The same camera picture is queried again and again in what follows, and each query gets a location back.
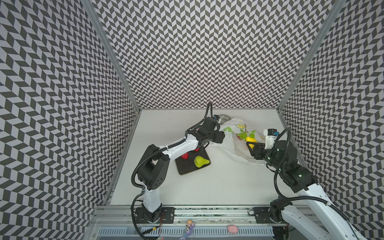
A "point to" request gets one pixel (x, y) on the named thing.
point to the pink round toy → (232, 229)
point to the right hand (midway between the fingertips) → (249, 147)
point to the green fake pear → (199, 161)
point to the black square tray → (185, 166)
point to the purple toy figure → (190, 225)
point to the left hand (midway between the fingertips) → (220, 134)
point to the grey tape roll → (224, 118)
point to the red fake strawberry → (185, 156)
